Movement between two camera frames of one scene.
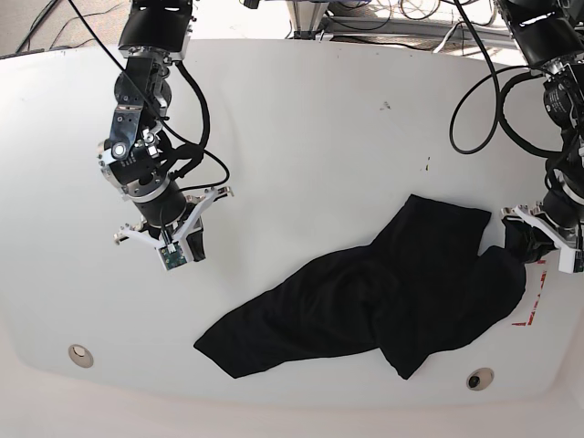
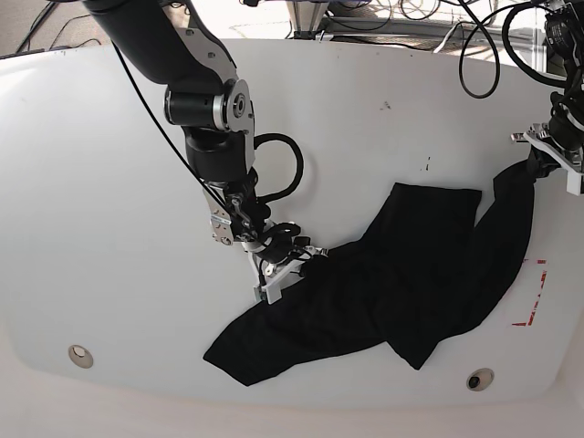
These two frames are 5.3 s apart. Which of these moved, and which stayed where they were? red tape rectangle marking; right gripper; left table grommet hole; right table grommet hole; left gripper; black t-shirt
Moved: left gripper; black t-shirt; right gripper
Stayed: right table grommet hole; red tape rectangle marking; left table grommet hole
